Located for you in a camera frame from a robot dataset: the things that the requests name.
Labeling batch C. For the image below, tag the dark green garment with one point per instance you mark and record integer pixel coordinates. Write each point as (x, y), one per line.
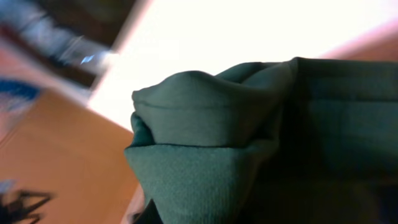
(301, 141)

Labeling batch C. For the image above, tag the clear plastic storage bin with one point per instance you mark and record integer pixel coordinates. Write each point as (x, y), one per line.
(71, 56)

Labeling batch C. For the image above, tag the blue cloth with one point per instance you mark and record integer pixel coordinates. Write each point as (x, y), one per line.
(17, 95)

